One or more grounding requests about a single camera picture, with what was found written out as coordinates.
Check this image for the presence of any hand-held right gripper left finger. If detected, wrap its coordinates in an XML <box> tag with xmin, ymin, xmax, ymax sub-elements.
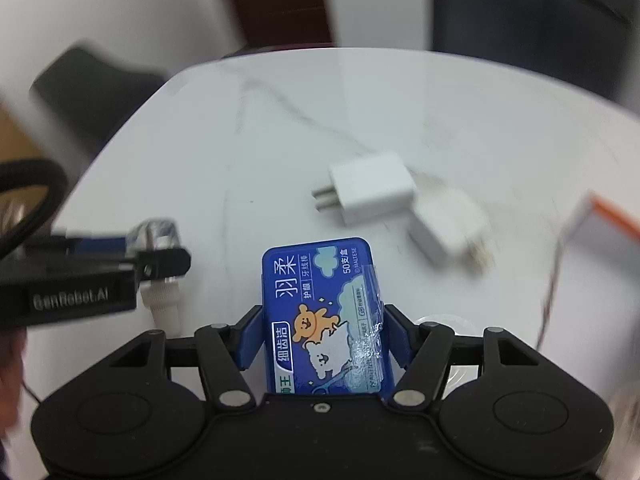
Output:
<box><xmin>107</xmin><ymin>305</ymin><xmax>266</xmax><ymax>409</ymax></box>

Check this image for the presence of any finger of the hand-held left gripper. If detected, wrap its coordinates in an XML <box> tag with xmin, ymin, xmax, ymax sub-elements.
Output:
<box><xmin>30</xmin><ymin>246</ymin><xmax>192</xmax><ymax>281</ymax></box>
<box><xmin>25</xmin><ymin>232</ymin><xmax>133</xmax><ymax>257</ymax></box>

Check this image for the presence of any dark grey chair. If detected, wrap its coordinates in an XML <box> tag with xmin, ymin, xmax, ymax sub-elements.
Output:
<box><xmin>27</xmin><ymin>45</ymin><xmax>168</xmax><ymax>161</ymax></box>

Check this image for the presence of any white charger with metal connector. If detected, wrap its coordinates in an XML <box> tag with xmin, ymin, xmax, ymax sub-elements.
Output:
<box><xmin>407</xmin><ymin>187</ymin><xmax>496</xmax><ymax>276</ymax></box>

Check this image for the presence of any clear round plastic object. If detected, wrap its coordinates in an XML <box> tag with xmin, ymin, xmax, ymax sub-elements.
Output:
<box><xmin>416</xmin><ymin>312</ymin><xmax>483</xmax><ymax>393</ymax></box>

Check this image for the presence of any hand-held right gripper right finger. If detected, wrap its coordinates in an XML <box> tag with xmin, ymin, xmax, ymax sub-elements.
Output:
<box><xmin>380</xmin><ymin>304</ymin><xmax>544</xmax><ymax>408</ymax></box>

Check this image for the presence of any clear bottle with beige cap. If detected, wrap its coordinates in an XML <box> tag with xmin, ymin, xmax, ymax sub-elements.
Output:
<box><xmin>125</xmin><ymin>217</ymin><xmax>186</xmax><ymax>336</ymax></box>

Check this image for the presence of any blue dental floss box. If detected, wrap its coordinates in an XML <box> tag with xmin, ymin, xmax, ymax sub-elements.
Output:
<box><xmin>261</xmin><ymin>236</ymin><xmax>396</xmax><ymax>396</ymax></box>

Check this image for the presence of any white charger with two prongs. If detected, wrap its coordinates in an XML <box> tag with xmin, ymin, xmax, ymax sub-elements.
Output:
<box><xmin>311</xmin><ymin>152</ymin><xmax>418</xmax><ymax>228</ymax></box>

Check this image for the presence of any black cable loop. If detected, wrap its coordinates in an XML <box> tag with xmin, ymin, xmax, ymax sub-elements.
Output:
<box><xmin>0</xmin><ymin>159</ymin><xmax>69</xmax><ymax>257</ymax></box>

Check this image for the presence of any dark brown door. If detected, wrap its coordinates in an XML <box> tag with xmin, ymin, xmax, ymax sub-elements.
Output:
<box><xmin>220</xmin><ymin>0</ymin><xmax>333</xmax><ymax>53</ymax></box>

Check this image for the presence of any white box with orange edge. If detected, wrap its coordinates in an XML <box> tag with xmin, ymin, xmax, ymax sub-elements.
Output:
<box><xmin>560</xmin><ymin>191</ymin><xmax>640</xmax><ymax>401</ymax></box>

